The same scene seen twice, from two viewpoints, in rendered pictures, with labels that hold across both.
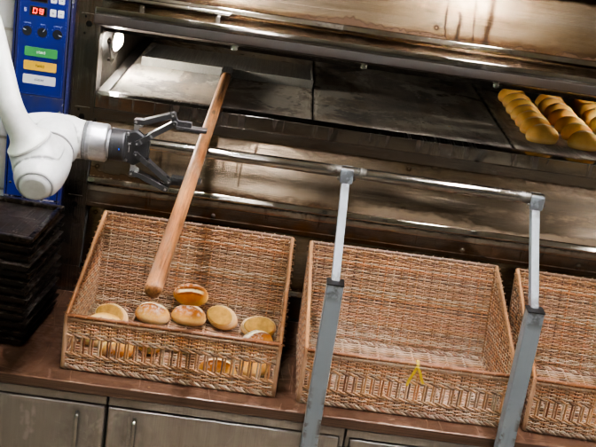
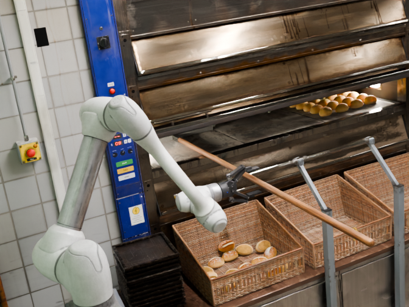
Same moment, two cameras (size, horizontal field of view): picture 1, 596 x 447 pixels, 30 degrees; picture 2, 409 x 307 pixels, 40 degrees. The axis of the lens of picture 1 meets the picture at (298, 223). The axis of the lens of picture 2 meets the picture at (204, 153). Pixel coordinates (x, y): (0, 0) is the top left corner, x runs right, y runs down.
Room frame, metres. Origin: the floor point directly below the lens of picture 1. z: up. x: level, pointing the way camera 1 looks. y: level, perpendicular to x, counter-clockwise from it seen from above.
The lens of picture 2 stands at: (0.22, 1.40, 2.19)
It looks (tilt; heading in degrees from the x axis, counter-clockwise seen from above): 18 degrees down; 338
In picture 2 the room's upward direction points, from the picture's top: 7 degrees counter-clockwise
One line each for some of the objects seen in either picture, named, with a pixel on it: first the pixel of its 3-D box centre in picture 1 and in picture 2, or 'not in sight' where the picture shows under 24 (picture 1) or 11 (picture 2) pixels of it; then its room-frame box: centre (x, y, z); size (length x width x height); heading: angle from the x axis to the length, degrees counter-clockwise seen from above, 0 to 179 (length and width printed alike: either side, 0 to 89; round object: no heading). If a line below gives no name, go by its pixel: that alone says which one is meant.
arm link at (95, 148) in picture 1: (98, 141); (213, 192); (2.48, 0.49, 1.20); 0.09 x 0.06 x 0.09; 2
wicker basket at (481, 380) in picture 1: (403, 329); (326, 217); (2.77, -0.33, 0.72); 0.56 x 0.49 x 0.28; 93
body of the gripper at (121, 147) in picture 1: (129, 145); (227, 189); (2.48, 0.41, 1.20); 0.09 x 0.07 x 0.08; 92
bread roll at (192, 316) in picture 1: (189, 313); (229, 254); (2.88, 0.27, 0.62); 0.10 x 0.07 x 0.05; 87
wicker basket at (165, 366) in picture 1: (184, 298); (237, 248); (2.76, 0.27, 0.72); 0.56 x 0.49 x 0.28; 91
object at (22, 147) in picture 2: not in sight; (29, 150); (2.95, 1.21, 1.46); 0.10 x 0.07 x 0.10; 92
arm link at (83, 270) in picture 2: not in sight; (86, 269); (2.18, 1.16, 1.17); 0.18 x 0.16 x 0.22; 24
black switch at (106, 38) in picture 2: not in sight; (103, 38); (2.95, 0.76, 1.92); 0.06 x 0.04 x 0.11; 92
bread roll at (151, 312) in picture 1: (152, 311); (215, 261); (2.86, 0.37, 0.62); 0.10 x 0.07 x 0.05; 87
